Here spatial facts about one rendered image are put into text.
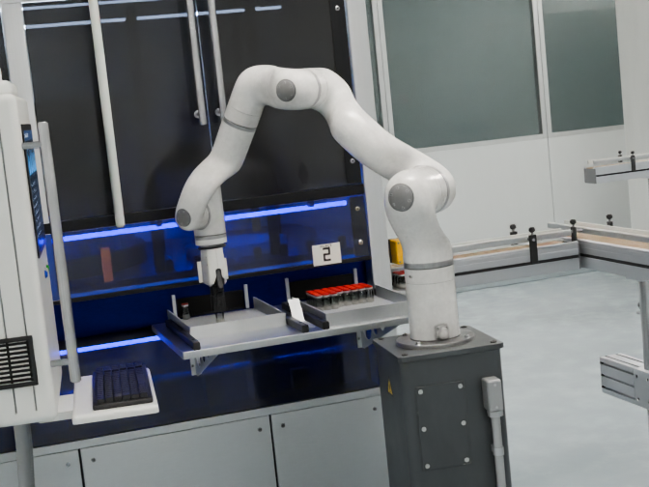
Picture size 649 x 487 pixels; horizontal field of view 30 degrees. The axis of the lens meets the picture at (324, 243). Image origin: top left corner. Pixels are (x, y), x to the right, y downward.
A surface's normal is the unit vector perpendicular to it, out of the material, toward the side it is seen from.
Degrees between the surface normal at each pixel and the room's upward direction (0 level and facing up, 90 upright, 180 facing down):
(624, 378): 90
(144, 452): 90
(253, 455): 90
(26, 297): 90
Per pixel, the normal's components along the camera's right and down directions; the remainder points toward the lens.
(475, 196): 0.30, 0.08
